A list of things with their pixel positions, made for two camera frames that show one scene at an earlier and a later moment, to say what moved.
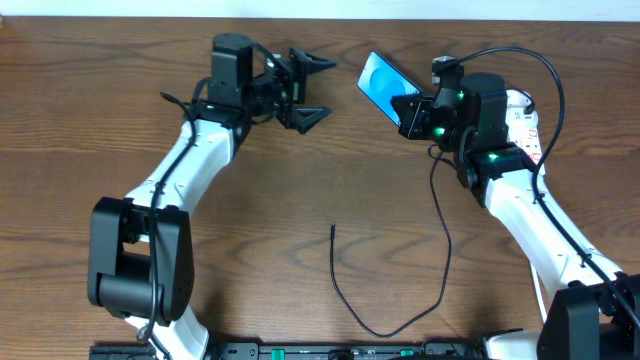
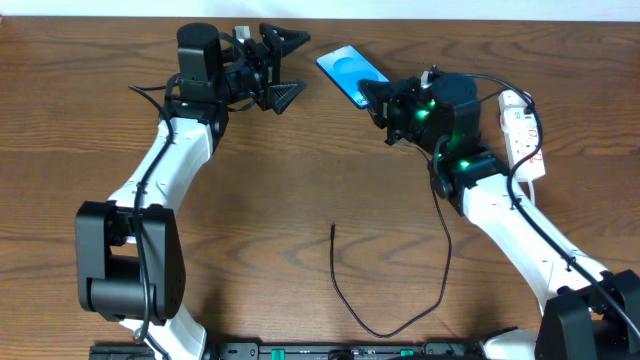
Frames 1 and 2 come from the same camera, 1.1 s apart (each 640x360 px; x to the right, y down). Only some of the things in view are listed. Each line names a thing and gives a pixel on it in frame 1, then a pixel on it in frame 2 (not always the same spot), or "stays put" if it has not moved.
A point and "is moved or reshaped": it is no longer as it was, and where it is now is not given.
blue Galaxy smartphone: (381, 82) is moved or reshaped
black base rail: (313, 351) stays put
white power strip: (522, 128) stays put
